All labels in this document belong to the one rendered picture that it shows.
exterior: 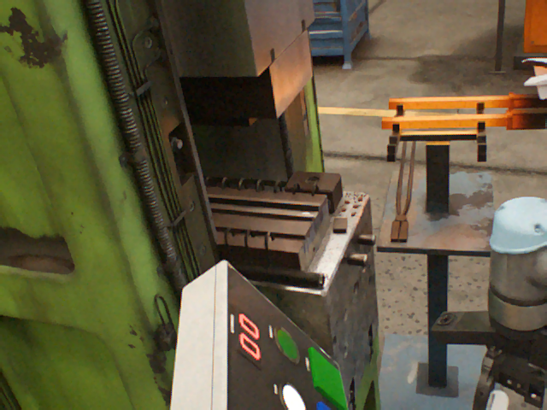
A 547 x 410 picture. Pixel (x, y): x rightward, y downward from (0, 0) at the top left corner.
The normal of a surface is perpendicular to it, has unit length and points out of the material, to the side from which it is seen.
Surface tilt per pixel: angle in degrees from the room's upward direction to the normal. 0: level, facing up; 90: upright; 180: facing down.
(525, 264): 85
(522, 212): 0
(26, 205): 89
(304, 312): 90
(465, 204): 0
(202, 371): 30
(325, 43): 90
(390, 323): 0
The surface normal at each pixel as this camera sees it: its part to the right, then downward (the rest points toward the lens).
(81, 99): 0.92, 0.07
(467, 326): -0.51, -0.83
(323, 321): -0.36, 0.54
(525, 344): -0.64, 0.48
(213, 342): -0.62, -0.65
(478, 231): -0.14, -0.84
